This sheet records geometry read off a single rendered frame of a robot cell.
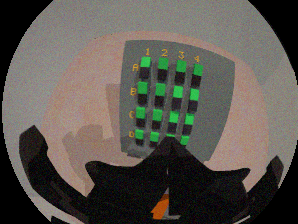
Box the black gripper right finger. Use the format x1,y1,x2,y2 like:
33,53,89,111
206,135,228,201
168,136,251,216

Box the grey switch panel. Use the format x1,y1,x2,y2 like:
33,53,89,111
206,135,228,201
120,40,235,161

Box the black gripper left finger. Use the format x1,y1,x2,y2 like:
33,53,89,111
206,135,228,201
85,136,172,212

